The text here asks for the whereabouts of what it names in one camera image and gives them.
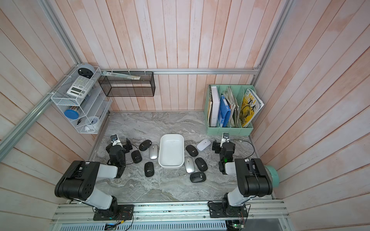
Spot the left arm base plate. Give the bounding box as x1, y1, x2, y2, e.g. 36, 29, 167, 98
93, 205, 134, 221

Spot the blue lid jar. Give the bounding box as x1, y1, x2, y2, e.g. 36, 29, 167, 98
64, 106, 80, 120

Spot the white mouse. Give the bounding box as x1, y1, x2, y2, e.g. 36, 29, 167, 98
197, 139, 211, 151

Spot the yellow magazine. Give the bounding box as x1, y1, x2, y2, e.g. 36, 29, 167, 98
239, 89, 265, 128

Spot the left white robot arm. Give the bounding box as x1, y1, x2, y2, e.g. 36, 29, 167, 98
55, 135, 133, 219

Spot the white wire shelf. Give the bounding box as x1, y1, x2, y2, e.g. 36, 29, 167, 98
51, 66, 112, 134

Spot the green alarm clock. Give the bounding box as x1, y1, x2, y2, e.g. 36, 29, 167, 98
265, 166, 280, 188

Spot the white book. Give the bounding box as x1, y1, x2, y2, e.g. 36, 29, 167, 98
210, 86, 220, 127

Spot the white calculator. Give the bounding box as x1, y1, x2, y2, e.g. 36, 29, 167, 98
67, 76, 93, 98

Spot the white cup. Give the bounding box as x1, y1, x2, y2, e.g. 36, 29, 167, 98
84, 116, 99, 133

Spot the black mouse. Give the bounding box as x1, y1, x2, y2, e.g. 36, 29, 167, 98
131, 150, 142, 164
139, 140, 152, 151
144, 162, 155, 178
186, 145, 198, 157
195, 157, 208, 172
190, 172, 207, 183

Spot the white storage box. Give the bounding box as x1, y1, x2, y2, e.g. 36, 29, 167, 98
158, 134, 185, 169

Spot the black wire basket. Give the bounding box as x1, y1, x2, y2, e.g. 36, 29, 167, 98
98, 71, 156, 97

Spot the blue folder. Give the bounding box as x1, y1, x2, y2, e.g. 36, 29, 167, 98
218, 95, 231, 128

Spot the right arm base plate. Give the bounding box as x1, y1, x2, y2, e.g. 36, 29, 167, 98
207, 201, 248, 218

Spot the aluminium rail frame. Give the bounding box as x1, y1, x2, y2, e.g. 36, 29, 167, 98
49, 198, 294, 231

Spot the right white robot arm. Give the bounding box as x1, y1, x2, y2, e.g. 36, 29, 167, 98
212, 133, 273, 217

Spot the silver mouse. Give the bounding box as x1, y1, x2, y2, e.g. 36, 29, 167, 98
149, 144, 159, 160
184, 157, 195, 173

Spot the green file organizer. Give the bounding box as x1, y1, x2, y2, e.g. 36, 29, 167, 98
204, 84, 256, 136

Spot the round grey speaker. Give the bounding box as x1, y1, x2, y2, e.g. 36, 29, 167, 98
78, 64, 95, 79

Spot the newspaper bundle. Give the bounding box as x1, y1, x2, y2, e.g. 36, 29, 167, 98
223, 86, 241, 128

